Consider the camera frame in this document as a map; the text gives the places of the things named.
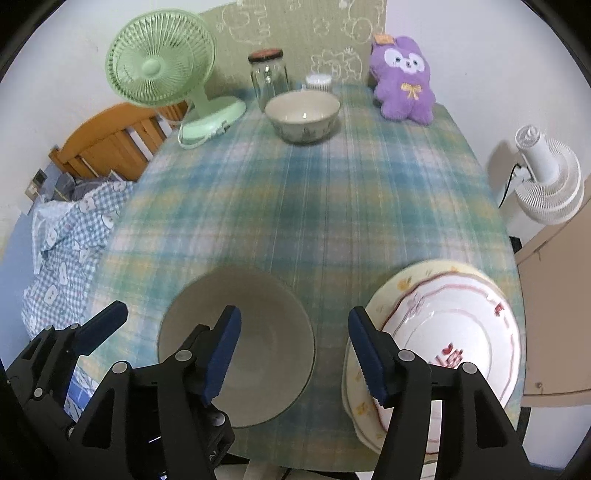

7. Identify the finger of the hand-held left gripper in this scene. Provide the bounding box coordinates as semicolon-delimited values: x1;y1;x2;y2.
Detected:
76;300;129;358

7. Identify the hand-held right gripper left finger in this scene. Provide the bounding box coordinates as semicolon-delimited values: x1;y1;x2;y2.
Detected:
69;305;242;480

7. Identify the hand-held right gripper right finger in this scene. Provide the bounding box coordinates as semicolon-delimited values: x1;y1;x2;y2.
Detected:
348;305;532;480

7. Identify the medium floral ceramic bowl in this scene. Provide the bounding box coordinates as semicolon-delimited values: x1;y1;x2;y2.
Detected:
157;267;317;429

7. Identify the yellow floral white plate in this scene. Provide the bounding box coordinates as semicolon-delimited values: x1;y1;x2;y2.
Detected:
342;260;525;457

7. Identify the red trim white plate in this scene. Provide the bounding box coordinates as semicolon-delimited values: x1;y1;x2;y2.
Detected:
379;272;522;455

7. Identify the blue checked blanket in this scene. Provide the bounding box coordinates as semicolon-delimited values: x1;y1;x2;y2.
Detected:
21;178;137;416

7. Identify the light blue bed sheet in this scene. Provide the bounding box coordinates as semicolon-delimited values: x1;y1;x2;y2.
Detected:
0;203;42;361

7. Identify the green blue plaid tablecloth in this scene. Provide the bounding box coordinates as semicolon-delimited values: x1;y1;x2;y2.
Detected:
69;83;527;469

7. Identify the beige wooden board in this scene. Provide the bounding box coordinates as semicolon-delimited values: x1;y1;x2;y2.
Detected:
512;203;591;409

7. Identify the large floral ceramic bowl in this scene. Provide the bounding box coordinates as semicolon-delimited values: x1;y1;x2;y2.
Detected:
264;91;341;145

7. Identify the white circulator fan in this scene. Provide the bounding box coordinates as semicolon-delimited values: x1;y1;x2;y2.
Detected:
513;124;585;226

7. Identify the green desk fan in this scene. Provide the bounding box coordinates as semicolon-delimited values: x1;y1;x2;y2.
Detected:
105;11;247;149

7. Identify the purple plush rabbit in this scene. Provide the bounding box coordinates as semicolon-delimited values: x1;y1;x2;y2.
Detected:
369;35;437;126

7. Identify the glass jar with dark lid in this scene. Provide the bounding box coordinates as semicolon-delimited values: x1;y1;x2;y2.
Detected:
248;47;291;113

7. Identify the clear cotton swab container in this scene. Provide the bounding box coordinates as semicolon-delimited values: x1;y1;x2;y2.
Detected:
305;73;334;93

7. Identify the green doodle print backdrop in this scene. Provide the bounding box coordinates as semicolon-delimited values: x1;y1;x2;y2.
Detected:
198;0;389;88

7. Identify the black fan cable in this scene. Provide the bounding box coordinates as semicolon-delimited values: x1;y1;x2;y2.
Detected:
496;164;525;206

